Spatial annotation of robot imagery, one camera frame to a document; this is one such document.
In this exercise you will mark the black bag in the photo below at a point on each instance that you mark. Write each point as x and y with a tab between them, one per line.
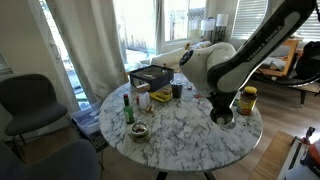
308	60

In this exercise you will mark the light wooden bench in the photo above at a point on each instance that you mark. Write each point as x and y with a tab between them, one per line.
271	156

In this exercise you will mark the brown vitamin bottle yellow lid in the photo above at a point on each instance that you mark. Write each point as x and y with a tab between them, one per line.
247	101

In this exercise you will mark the white shade table lamp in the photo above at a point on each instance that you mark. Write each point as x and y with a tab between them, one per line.
222	23
207	26

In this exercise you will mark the white squeeze bottle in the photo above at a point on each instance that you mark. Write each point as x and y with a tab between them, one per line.
144	100

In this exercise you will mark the dark grey shell chair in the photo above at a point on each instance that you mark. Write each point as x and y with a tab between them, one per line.
30	103

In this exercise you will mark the silver metal cup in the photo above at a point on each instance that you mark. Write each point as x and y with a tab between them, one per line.
222	117

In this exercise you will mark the wooden frame furniture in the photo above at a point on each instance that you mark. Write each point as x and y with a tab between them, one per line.
290	56

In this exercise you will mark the dark blue box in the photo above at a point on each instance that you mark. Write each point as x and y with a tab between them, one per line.
153	78

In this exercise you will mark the beige curtain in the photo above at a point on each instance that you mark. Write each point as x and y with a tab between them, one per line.
90	50

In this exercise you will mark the dark sauce bottle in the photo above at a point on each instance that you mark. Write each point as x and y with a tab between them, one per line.
164	69

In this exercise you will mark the black table legs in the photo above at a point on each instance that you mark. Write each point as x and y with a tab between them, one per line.
160	175

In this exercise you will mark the yellow plate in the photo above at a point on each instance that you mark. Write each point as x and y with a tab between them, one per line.
160	96

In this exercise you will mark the small red jar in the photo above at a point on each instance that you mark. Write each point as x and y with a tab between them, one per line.
137	100

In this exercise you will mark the small red packet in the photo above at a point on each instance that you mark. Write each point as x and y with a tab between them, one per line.
198	96

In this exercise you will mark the green glass bottle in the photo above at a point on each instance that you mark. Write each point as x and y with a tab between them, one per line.
128	111

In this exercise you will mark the small dark plastic cup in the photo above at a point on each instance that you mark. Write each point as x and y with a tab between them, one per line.
177	89

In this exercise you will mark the clear plastic storage bin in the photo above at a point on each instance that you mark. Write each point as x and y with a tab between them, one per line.
88	123

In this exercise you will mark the beige sofa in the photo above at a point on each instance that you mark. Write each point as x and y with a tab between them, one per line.
173	56

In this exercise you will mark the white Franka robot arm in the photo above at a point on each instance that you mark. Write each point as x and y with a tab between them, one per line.
230	70

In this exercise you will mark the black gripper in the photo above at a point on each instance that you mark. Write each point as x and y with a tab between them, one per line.
225	99

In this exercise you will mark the white window blinds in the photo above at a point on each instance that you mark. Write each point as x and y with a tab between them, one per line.
248	18

